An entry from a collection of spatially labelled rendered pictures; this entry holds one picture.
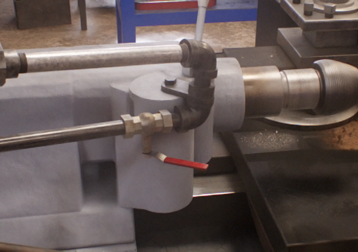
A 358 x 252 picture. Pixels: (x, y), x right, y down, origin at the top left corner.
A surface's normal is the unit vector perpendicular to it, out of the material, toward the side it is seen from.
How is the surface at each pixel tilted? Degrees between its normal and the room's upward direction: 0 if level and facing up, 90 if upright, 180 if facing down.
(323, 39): 90
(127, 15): 90
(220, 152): 0
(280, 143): 0
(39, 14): 90
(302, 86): 53
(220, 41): 0
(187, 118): 63
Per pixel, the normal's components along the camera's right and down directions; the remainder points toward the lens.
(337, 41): 0.12, 0.47
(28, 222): 0.14, 0.00
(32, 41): 0.00, -0.88
